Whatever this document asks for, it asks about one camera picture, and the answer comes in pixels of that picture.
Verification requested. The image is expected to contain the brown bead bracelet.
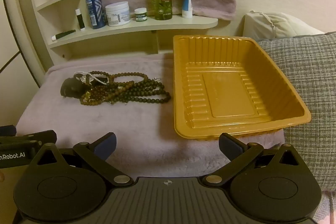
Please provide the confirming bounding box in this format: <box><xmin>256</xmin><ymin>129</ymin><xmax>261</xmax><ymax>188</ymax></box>
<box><xmin>80</xmin><ymin>85</ymin><xmax>124</xmax><ymax>106</ymax></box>

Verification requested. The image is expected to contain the white and green balm stick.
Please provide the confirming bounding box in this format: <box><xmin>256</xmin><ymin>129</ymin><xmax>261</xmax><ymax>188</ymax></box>
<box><xmin>75</xmin><ymin>9</ymin><xmax>86</xmax><ymax>31</ymax></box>

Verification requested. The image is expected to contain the yellow plastic tray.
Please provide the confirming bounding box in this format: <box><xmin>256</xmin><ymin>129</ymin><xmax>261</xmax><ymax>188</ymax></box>
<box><xmin>173</xmin><ymin>34</ymin><xmax>312</xmax><ymax>140</ymax></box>

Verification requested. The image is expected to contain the olive bead necklace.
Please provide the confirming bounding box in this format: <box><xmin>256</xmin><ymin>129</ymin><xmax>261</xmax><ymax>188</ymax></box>
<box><xmin>88</xmin><ymin>70</ymin><xmax>153</xmax><ymax>85</ymax></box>
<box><xmin>105</xmin><ymin>78</ymin><xmax>171</xmax><ymax>105</ymax></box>

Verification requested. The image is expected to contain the silver rhinestone wristwatch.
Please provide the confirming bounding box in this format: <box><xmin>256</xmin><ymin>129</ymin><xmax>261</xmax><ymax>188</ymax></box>
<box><xmin>60</xmin><ymin>74</ymin><xmax>95</xmax><ymax>97</ymax></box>

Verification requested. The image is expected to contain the white pillow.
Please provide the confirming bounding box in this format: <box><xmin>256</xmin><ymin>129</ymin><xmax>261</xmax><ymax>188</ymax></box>
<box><xmin>243</xmin><ymin>10</ymin><xmax>326</xmax><ymax>39</ymax></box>

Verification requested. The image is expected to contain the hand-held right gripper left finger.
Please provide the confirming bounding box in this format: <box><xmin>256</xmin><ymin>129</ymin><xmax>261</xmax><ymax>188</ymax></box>
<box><xmin>34</xmin><ymin>132</ymin><xmax>134</xmax><ymax>188</ymax></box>

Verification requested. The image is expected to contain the grey striped pillow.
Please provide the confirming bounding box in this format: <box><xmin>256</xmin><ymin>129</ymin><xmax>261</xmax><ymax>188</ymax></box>
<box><xmin>256</xmin><ymin>32</ymin><xmax>336</xmax><ymax>191</ymax></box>

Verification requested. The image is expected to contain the purple fleece cloth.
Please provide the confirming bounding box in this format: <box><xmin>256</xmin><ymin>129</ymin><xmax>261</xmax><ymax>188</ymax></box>
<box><xmin>16</xmin><ymin>52</ymin><xmax>285</xmax><ymax>182</ymax></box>

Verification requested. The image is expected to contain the white pearl chain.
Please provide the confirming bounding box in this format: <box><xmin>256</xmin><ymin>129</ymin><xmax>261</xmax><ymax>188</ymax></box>
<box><xmin>75</xmin><ymin>71</ymin><xmax>109</xmax><ymax>85</ymax></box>

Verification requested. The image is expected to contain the dark green tube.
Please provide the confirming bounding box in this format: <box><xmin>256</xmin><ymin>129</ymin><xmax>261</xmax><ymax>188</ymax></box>
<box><xmin>51</xmin><ymin>29</ymin><xmax>76</xmax><ymax>41</ymax></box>

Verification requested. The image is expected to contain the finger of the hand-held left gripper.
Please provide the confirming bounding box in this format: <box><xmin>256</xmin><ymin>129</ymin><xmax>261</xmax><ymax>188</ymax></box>
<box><xmin>0</xmin><ymin>130</ymin><xmax>57</xmax><ymax>145</ymax></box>
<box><xmin>0</xmin><ymin>125</ymin><xmax>17</xmax><ymax>137</ymax></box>

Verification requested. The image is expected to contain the cream shelf unit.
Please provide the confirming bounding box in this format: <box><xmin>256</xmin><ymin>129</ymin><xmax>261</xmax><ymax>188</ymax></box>
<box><xmin>13</xmin><ymin>0</ymin><xmax>219</xmax><ymax>75</ymax></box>

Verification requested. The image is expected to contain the small green jar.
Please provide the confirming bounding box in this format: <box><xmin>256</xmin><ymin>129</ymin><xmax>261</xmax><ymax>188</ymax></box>
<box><xmin>134</xmin><ymin>7</ymin><xmax>147</xmax><ymax>22</ymax></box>

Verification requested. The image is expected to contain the pink bedding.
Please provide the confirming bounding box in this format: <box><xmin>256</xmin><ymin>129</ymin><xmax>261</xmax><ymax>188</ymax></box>
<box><xmin>322</xmin><ymin>189</ymin><xmax>336</xmax><ymax>224</ymax></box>

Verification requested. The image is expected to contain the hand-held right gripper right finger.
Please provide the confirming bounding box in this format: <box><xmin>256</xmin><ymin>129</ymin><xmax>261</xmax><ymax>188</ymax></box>
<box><xmin>201</xmin><ymin>133</ymin><xmax>306</xmax><ymax>186</ymax></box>

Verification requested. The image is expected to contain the white cream jar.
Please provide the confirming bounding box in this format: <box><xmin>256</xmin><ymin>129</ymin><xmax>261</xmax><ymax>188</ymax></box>
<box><xmin>105</xmin><ymin>1</ymin><xmax>131</xmax><ymax>27</ymax></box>

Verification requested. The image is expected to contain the blue plastic bottle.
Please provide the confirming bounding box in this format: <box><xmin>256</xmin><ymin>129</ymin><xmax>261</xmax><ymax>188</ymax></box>
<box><xmin>85</xmin><ymin>0</ymin><xmax>107</xmax><ymax>29</ymax></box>

